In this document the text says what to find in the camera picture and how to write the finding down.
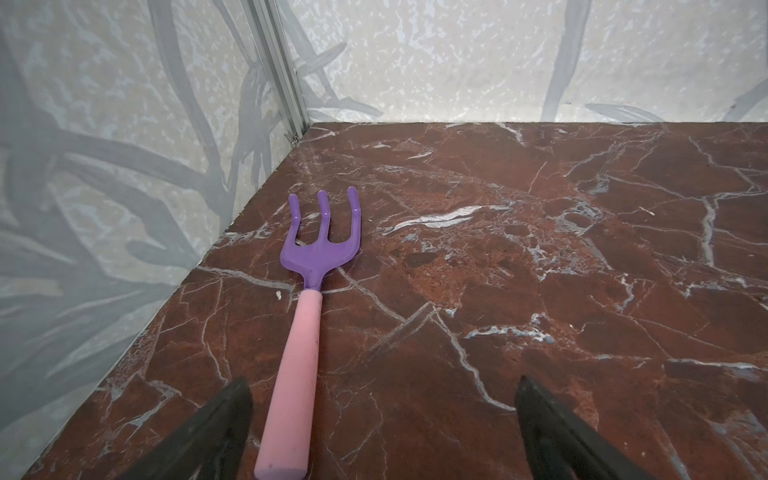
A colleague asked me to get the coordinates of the purple pink garden fork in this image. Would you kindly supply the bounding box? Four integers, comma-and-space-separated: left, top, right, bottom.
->
254, 187, 362, 479

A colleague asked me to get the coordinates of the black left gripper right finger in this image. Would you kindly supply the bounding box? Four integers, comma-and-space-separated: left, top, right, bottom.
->
515, 376, 652, 479

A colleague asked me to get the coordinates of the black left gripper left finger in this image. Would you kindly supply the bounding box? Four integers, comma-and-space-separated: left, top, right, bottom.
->
120, 377, 253, 479

